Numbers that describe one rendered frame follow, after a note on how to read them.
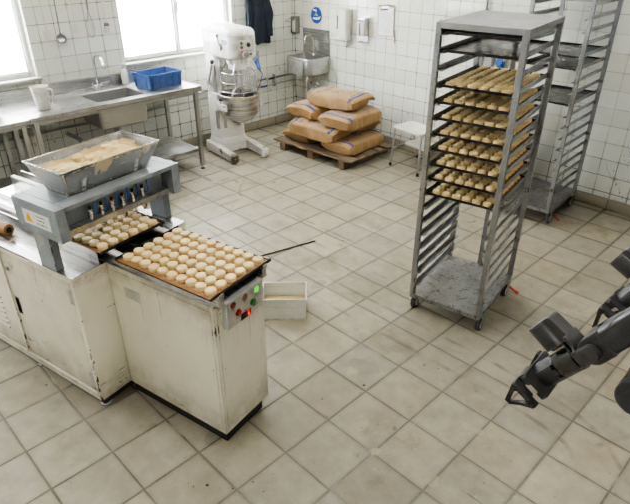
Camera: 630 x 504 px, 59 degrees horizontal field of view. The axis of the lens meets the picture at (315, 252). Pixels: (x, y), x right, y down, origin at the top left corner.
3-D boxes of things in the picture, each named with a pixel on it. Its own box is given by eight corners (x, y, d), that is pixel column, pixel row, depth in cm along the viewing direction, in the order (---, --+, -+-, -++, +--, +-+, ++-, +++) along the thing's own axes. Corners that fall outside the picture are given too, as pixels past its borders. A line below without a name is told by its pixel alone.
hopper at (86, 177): (29, 190, 259) (21, 161, 252) (125, 155, 299) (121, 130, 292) (67, 204, 245) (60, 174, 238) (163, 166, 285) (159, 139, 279)
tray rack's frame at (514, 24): (479, 332, 351) (533, 29, 263) (405, 305, 376) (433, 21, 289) (512, 287, 396) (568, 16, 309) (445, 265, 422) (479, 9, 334)
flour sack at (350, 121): (347, 135, 588) (347, 119, 580) (316, 127, 611) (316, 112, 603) (385, 120, 636) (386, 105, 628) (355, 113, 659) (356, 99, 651)
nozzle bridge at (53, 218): (28, 259, 271) (9, 195, 254) (144, 207, 323) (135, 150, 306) (71, 279, 255) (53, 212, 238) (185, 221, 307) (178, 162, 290)
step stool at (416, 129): (446, 168, 610) (451, 127, 588) (417, 177, 587) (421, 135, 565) (416, 156, 642) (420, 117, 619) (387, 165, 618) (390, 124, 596)
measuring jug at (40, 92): (52, 111, 484) (47, 88, 474) (30, 111, 486) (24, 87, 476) (60, 107, 497) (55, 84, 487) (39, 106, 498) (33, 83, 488)
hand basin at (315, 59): (350, 103, 699) (353, 9, 645) (328, 109, 675) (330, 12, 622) (296, 90, 760) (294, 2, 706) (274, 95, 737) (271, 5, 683)
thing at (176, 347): (132, 392, 310) (101, 251, 266) (177, 358, 335) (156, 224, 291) (228, 448, 276) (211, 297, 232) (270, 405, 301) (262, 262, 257)
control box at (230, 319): (222, 328, 246) (220, 302, 239) (257, 302, 263) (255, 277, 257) (229, 331, 244) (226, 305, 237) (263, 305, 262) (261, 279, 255)
